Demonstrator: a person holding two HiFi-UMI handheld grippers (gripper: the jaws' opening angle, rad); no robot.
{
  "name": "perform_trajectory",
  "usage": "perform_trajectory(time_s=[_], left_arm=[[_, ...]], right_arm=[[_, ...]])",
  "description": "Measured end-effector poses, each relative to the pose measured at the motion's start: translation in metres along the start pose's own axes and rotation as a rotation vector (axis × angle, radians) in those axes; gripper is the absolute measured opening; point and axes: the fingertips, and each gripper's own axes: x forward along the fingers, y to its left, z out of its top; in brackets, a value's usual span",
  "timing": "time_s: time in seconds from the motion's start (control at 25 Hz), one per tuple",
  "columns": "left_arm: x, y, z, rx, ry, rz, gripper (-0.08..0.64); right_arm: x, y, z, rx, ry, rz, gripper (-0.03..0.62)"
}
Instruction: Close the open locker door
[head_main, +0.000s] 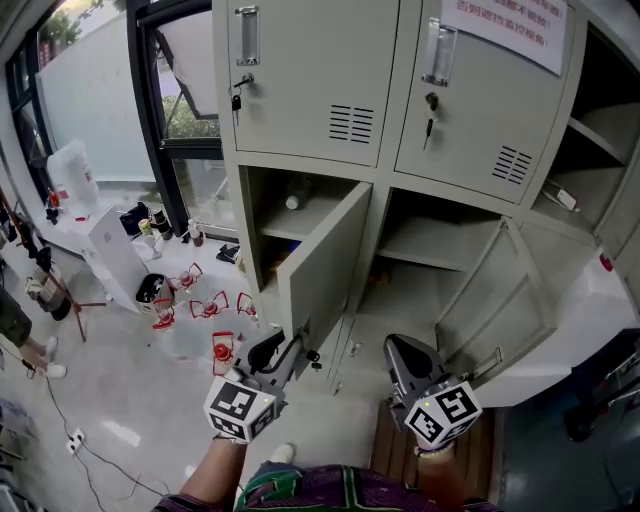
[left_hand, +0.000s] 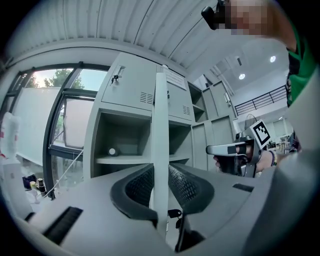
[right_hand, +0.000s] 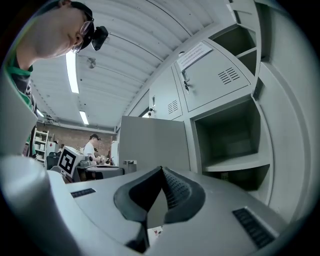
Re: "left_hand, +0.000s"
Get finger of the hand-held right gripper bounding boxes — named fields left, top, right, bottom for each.
left=206, top=144, right=237, bottom=157

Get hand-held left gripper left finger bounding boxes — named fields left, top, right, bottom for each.
left=14, top=162, right=176, bottom=256

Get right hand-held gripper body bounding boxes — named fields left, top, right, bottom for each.
left=216, top=119, right=273, bottom=179

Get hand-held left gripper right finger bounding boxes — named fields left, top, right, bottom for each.
left=168, top=162, right=259, bottom=253

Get grey metal locker door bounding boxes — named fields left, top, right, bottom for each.
left=191, top=114, right=236, bottom=172
left=149, top=71, right=171, bottom=242
left=201, top=79, right=237, bottom=120

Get grey metal locker cabinet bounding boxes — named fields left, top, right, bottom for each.
left=82, top=51, right=238, bottom=242

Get person's right hand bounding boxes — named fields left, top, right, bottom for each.
left=255, top=149, right=272, bottom=173

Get black floor fan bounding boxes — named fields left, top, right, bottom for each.
left=243, top=113, right=259, bottom=131

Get black balcony railing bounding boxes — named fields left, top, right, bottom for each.
left=234, top=84, right=288, bottom=117

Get dark bottle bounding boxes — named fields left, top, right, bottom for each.
left=36, top=177, right=48, bottom=198

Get clear wine glass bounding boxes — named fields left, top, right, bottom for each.
left=30, top=189, right=42, bottom=205

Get person's purple green jersey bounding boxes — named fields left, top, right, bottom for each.
left=285, top=23, right=320, bottom=109

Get white paper notice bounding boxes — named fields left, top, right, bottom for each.
left=164, top=71, right=188, bottom=91

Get tilted frosted window sash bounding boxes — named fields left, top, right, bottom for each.
left=62, top=96, right=95, bottom=150

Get person's head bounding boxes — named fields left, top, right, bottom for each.
left=213, top=0, right=300, bottom=52

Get beaded bracelet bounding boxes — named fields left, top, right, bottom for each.
left=268, top=149, right=278, bottom=168

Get black window frame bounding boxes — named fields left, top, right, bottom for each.
left=0, top=61, right=111, bottom=201

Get black head camera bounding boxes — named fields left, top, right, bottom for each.
left=201, top=0, right=227, bottom=31

